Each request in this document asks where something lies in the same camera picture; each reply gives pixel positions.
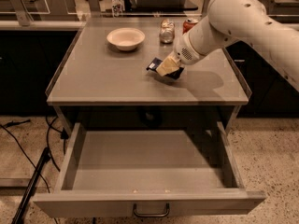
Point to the grey metal cabinet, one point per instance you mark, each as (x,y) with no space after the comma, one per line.
(96,73)

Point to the black drawer handle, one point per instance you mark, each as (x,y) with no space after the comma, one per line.
(151,209)

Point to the white paper bowl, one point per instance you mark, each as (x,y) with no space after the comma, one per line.
(126,39)

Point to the clear glass jar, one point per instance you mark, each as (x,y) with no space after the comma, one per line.
(167,31)

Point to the red coca-cola can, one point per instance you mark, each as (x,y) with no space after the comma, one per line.
(189,23)

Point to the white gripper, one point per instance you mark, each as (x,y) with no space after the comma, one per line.
(183,54)

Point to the black floor bar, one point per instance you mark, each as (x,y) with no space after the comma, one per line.
(44,158)

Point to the small plastic bottle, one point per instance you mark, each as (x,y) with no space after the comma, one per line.
(116,8)

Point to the blue rxbar blueberry wrapper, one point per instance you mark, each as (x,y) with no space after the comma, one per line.
(155,63)

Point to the open grey top drawer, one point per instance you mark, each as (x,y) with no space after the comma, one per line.
(105,173)

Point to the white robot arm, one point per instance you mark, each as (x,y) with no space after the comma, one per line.
(227,21)

